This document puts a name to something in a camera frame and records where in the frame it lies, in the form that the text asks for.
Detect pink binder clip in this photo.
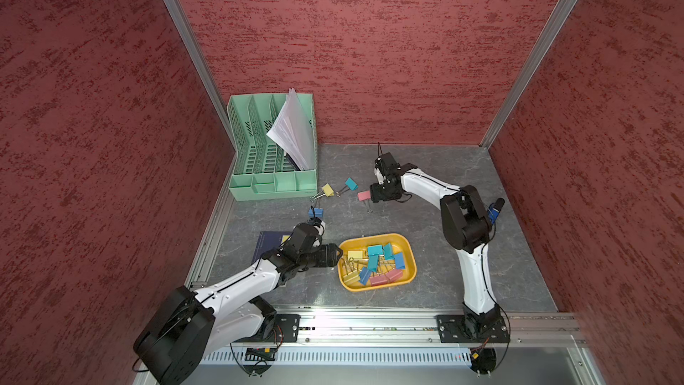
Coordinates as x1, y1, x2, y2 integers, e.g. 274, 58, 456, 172
357, 191, 372, 213
369, 274, 388, 286
385, 269, 404, 283

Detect olive yellow binder clip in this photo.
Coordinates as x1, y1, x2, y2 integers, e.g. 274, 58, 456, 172
347, 250, 364, 260

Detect blue binder clip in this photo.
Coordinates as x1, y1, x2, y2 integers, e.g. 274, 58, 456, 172
359, 267, 372, 285
308, 206, 323, 220
393, 252, 406, 270

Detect teal white binder clip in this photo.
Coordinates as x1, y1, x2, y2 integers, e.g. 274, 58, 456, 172
366, 245, 384, 257

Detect yellow plastic storage box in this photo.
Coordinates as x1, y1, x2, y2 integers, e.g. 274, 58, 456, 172
338, 233, 418, 292

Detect pink binder clip back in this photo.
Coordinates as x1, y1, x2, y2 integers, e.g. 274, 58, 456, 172
369, 274, 388, 286

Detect blue binder clip front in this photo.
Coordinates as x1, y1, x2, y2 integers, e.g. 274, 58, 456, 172
393, 252, 406, 270

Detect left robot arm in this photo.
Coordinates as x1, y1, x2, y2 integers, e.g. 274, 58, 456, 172
133, 217, 343, 384

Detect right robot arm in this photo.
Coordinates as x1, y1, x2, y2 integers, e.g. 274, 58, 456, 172
370, 153, 505, 335

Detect dark blue notebook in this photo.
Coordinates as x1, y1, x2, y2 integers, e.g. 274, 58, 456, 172
251, 231, 291, 263

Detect green plastic desk organizer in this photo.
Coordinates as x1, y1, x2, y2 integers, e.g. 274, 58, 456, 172
226, 93, 318, 201

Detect white papers in organizer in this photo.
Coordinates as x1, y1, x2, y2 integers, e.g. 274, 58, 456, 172
266, 88, 317, 171

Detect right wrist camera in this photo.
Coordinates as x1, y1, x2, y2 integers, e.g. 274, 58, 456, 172
374, 153, 401, 185

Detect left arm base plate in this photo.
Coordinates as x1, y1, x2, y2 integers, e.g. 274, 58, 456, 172
236, 314, 301, 344

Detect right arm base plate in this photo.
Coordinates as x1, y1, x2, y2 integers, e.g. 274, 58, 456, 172
436, 314, 511, 346

